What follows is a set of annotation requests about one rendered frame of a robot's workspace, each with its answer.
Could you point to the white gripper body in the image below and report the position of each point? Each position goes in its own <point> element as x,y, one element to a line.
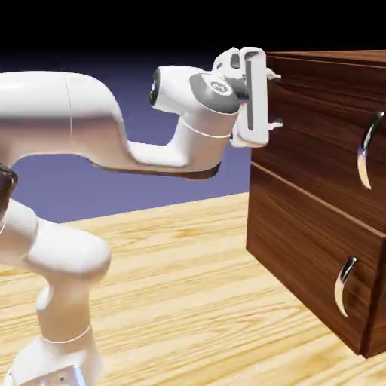
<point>257,99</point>

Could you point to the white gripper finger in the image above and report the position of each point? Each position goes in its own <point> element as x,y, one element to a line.
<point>273,74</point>
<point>276,124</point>

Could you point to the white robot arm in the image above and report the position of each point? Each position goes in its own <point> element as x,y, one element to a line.
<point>90,120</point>

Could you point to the dark wood cabinet door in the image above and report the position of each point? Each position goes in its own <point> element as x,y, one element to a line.
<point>307,256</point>
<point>316,144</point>

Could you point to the dark wood cabinet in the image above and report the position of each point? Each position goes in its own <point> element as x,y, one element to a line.
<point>319,193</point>

